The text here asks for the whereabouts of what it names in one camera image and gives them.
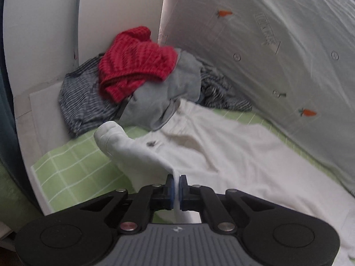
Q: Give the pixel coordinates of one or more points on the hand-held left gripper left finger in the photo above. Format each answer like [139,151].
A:
[172,189]

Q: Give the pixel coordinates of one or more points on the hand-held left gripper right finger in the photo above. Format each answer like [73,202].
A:
[182,189]

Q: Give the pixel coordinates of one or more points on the white pants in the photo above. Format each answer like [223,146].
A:
[235,158]

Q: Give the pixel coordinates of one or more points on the grey garment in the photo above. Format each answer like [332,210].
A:
[166,94]

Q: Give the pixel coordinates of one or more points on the green checked bed sheet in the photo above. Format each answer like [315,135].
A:
[69,166]

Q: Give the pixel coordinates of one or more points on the blue plaid shirt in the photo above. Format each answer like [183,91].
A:
[83,102]

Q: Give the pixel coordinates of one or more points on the red knit sweater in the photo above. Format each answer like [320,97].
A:
[130,58]

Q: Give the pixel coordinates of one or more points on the green padded cloth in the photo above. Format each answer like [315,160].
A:
[16,199]

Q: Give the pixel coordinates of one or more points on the grey carrot-print sheet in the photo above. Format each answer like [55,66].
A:
[277,61]

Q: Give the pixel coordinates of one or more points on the blue curtain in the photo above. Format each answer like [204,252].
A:
[5,102]

